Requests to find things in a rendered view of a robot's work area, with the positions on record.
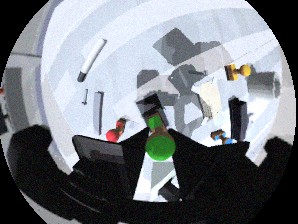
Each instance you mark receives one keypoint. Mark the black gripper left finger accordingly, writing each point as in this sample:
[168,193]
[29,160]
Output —
[127,156]

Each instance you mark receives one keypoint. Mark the grey mug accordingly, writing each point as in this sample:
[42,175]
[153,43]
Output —
[264,84]

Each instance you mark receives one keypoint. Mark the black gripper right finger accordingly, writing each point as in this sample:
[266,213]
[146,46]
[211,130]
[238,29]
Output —
[193,162]

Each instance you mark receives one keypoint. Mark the red-handled rubber stamp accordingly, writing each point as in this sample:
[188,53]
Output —
[113,134]

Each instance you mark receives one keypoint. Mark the blue-topped wooden stamp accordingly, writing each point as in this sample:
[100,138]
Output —
[220,135]

